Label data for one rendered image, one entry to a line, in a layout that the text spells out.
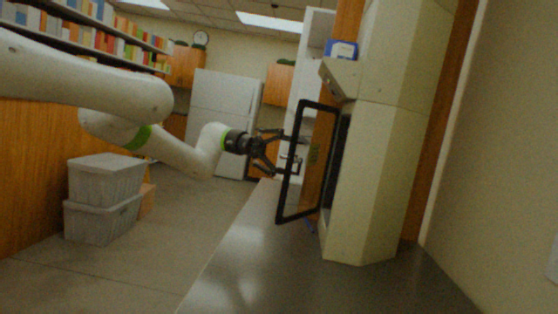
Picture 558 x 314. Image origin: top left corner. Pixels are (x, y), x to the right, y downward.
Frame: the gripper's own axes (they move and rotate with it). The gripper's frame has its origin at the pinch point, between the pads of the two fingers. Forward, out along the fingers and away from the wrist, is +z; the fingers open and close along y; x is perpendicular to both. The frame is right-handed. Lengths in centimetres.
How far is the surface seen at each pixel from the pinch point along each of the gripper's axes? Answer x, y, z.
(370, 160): -2.9, 5.2, 26.7
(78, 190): 47, -78, -208
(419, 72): 6.1, 32.0, 31.9
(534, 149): 7, 16, 62
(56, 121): 32, -26, -221
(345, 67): -8.6, 29.1, 15.8
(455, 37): 43, 52, 33
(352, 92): -7.1, 23.0, 18.7
